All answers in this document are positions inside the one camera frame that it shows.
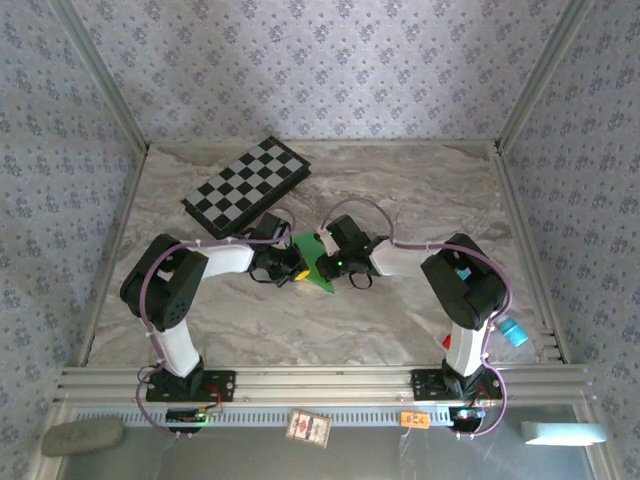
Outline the wide aluminium profile rail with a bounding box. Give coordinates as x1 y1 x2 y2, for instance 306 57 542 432
53 364 599 405

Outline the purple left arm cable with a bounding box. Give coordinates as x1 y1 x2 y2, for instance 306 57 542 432
135 207 296 441

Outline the aluminium frame post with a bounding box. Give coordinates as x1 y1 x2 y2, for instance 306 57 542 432
49 0 151 154
493 0 599 154

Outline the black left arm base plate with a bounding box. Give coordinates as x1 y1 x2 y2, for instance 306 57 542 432
144 369 237 404

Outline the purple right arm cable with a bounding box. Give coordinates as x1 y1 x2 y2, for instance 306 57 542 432
319 197 515 441

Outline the grey oval stone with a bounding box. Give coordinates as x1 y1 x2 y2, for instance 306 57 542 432
40 417 125 457

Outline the small red card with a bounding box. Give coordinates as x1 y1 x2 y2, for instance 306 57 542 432
285 408 333 449

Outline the aluminium side rail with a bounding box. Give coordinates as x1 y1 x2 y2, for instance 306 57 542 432
489 144 572 365
77 144 151 369

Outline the white foam block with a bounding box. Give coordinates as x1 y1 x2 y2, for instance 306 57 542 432
520 421 609 447

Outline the black white folded chessboard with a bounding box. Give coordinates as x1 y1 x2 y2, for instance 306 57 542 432
180 135 312 246

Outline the blue cylindrical bottle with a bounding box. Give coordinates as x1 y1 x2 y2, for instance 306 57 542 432
499 317 530 348

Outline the orange tag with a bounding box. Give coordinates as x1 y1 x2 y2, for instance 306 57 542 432
399 410 431 430

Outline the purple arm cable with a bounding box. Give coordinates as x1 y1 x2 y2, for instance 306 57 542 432
135 207 296 441
319 197 515 441

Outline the slotted grey cable duct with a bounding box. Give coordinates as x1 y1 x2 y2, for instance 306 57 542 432
74 405 481 429

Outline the small circuit board with LED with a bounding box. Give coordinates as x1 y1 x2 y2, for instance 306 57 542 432
165 407 224 434
448 405 487 432

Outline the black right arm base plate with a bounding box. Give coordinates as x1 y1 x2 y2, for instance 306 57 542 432
409 368 504 401

